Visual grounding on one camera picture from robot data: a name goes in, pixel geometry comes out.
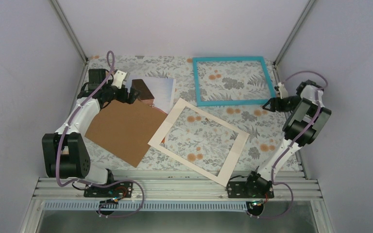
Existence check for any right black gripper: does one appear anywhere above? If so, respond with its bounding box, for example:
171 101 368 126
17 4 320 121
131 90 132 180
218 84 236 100
262 95 301 112

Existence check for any printed photo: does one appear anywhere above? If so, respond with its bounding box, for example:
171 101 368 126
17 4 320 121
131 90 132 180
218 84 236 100
126 75 176 114

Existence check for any brown backing board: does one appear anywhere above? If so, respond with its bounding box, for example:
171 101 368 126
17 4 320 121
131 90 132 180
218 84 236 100
85 100 167 167

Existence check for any cream mat board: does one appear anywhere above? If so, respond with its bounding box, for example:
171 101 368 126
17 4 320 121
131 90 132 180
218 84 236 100
148 99 249 186

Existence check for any teal wooden picture frame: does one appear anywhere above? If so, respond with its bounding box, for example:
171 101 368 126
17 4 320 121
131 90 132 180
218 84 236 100
192 56 276 106

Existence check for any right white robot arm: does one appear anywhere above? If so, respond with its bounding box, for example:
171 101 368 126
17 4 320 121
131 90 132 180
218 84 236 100
243 80 332 198

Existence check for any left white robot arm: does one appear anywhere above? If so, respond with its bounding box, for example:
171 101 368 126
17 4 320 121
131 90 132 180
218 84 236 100
42 68 140 197

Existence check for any floral tablecloth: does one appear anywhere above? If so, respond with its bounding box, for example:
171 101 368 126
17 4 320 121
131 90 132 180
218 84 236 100
114 56 286 172

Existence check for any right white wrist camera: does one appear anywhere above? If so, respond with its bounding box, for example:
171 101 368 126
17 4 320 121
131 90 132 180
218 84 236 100
274 82 288 99

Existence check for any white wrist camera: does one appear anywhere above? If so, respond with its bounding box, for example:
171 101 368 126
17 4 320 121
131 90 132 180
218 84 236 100
112 70 129 89
274 82 288 99

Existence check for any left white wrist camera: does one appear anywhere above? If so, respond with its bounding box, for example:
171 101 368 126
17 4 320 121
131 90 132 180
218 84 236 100
112 70 129 89

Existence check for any aluminium rail frame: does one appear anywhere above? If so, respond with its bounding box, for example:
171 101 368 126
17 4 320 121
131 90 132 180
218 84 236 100
19 0 335 233

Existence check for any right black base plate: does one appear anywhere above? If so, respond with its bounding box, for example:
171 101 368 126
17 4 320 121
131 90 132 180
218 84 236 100
226 181 275 199

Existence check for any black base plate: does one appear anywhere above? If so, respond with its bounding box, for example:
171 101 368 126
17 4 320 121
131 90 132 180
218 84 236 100
84 182 134 199
226 181 275 199

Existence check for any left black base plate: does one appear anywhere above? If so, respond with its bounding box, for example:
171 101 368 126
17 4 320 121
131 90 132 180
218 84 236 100
84 182 134 199

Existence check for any slotted cable duct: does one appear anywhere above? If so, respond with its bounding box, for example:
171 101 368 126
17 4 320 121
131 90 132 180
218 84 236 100
43 200 247 212

